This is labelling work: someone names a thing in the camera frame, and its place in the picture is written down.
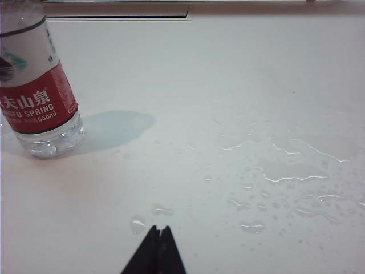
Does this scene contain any spilled water puddle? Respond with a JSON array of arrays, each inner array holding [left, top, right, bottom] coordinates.
[[204, 134, 365, 235]]

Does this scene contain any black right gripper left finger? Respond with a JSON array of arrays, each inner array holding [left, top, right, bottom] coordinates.
[[120, 225, 162, 274]]

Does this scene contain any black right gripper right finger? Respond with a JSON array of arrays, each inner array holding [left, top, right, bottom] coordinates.
[[157, 225, 186, 274]]

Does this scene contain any Nongfu Spring water bottle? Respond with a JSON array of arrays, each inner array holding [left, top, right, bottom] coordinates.
[[0, 0, 85, 159]]

